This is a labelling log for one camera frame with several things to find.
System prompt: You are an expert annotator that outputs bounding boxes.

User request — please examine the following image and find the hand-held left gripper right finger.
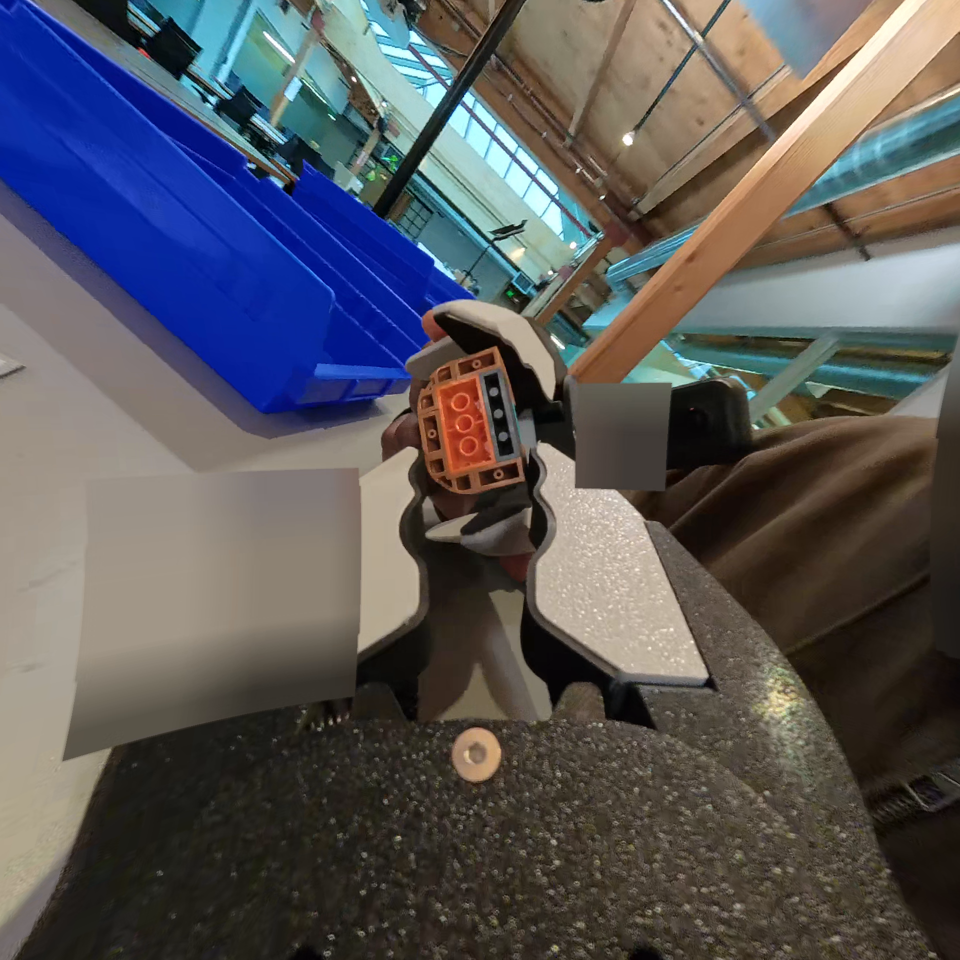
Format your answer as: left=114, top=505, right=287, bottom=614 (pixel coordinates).
left=525, top=442, right=712, bottom=687

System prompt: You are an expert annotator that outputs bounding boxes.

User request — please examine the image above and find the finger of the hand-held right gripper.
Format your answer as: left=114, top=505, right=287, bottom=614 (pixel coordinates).
left=422, top=511, right=540, bottom=558
left=403, top=300, right=570, bottom=421

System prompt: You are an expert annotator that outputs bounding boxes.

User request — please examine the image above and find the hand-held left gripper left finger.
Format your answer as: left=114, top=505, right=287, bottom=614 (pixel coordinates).
left=358, top=452, right=433, bottom=666

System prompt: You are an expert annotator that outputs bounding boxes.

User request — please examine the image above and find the small brown blue brick assembly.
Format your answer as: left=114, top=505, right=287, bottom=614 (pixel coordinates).
left=416, top=346, right=528, bottom=497

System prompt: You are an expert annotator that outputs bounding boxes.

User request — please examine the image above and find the blue plastic bin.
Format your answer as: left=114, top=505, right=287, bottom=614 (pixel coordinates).
left=291, top=159, right=438, bottom=318
left=426, top=268, right=475, bottom=306
left=0, top=0, right=411, bottom=415

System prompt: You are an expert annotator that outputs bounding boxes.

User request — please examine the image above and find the grey desk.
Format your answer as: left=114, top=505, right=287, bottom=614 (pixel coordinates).
left=0, top=180, right=556, bottom=931

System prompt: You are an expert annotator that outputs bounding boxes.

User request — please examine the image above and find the person's right hand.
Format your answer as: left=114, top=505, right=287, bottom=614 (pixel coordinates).
left=379, top=311, right=535, bottom=586

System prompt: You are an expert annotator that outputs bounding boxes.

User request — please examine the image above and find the black light stand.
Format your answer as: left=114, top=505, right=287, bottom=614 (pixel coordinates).
left=467, top=217, right=530, bottom=280

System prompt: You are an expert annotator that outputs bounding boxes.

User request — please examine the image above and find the black tripod stand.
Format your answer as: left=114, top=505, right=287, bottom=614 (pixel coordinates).
left=371, top=0, right=531, bottom=220

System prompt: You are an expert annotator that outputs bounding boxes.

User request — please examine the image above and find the wooden beam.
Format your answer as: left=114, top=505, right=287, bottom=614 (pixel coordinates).
left=568, top=0, right=960, bottom=385

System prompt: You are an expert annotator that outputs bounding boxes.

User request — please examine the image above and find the brown wooden table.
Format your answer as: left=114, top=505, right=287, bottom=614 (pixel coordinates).
left=178, top=62, right=299, bottom=186

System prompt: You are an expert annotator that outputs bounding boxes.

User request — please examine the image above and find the group of black office chairs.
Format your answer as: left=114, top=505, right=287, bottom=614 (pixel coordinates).
left=144, top=13, right=318, bottom=175

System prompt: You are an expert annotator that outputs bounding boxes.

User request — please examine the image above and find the wooden post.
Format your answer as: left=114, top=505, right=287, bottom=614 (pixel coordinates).
left=534, top=234, right=614, bottom=325

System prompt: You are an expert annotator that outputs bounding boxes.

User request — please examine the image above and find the silver air duct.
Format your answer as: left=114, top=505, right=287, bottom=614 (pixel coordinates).
left=782, top=111, right=960, bottom=220

